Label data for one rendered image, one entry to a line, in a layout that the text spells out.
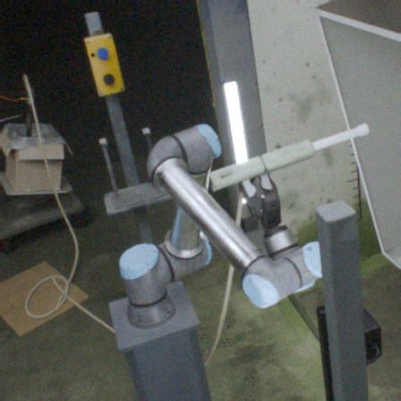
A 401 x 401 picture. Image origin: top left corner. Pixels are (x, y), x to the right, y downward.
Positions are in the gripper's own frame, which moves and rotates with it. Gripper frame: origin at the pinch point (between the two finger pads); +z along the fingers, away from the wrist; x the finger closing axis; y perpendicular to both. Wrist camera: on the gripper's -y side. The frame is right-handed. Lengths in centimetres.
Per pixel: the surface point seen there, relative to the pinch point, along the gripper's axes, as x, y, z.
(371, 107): 72, 61, 19
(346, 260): -10, -76, -35
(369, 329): -7, -63, -47
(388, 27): 56, -5, 25
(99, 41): -19, 87, 95
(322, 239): -12, -76, -30
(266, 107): 44, 105, 47
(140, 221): -28, 151, 26
